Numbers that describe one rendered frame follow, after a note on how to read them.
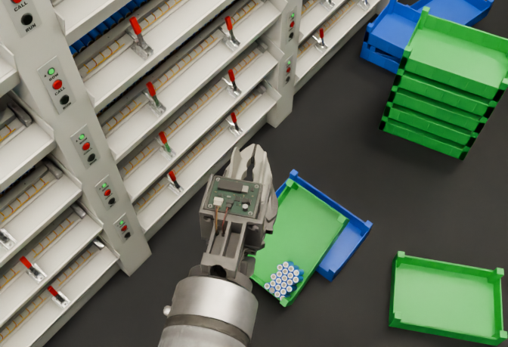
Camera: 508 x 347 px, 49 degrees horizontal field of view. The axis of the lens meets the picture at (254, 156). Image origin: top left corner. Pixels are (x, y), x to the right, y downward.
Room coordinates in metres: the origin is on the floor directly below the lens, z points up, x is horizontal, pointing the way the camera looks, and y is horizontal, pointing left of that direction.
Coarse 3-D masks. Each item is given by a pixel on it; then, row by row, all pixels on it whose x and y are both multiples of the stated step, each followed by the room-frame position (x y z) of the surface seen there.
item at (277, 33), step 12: (288, 0) 1.14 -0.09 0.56; (300, 0) 1.19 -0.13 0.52; (288, 12) 1.14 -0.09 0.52; (300, 12) 1.19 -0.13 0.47; (276, 24) 1.13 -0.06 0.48; (276, 36) 1.13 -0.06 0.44; (288, 48) 1.15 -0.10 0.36; (276, 72) 1.13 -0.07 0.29; (276, 84) 1.13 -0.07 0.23; (288, 84) 1.17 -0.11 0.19; (288, 96) 1.17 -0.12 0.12; (276, 108) 1.12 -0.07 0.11; (288, 108) 1.18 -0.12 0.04; (276, 120) 1.12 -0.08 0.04
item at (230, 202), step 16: (224, 192) 0.30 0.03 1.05; (240, 192) 0.30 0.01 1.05; (256, 192) 0.30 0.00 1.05; (208, 208) 0.28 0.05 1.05; (224, 208) 0.28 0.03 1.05; (240, 208) 0.28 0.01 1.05; (256, 208) 0.28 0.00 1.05; (208, 224) 0.27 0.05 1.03; (224, 224) 0.26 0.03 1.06; (240, 224) 0.26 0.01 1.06; (256, 224) 0.26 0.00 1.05; (208, 240) 0.27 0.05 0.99; (224, 240) 0.24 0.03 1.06; (240, 240) 0.24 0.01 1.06; (256, 240) 0.25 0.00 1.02; (208, 256) 0.22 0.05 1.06; (224, 256) 0.22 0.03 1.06; (240, 256) 0.23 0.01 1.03; (192, 272) 0.21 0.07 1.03; (208, 272) 0.21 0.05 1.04; (224, 272) 0.22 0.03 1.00
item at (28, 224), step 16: (48, 160) 0.62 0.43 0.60; (48, 176) 0.60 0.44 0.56; (64, 176) 0.60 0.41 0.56; (32, 192) 0.56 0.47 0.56; (48, 192) 0.57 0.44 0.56; (64, 192) 0.57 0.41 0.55; (80, 192) 0.58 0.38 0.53; (16, 208) 0.53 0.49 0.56; (32, 208) 0.53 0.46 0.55; (48, 208) 0.53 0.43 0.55; (64, 208) 0.55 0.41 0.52; (0, 224) 0.49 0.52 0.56; (16, 224) 0.49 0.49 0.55; (32, 224) 0.50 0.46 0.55; (48, 224) 0.52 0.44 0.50; (0, 256) 0.43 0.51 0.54
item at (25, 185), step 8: (40, 168) 0.60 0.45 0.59; (32, 176) 0.58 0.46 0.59; (40, 176) 0.59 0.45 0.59; (24, 184) 0.56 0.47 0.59; (32, 184) 0.57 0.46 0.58; (8, 192) 0.54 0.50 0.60; (16, 192) 0.55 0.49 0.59; (24, 192) 0.55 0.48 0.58; (0, 200) 0.53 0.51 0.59; (8, 200) 0.53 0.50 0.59; (0, 208) 0.51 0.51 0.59
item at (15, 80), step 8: (0, 48) 0.59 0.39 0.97; (0, 56) 0.60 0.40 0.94; (8, 56) 0.58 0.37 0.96; (0, 64) 0.59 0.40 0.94; (8, 64) 0.59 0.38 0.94; (16, 64) 0.58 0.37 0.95; (0, 72) 0.57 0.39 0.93; (8, 72) 0.58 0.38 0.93; (16, 72) 0.58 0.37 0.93; (0, 80) 0.56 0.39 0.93; (8, 80) 0.57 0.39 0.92; (16, 80) 0.58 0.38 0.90; (0, 88) 0.56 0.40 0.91; (8, 88) 0.57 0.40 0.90; (0, 96) 0.56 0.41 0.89
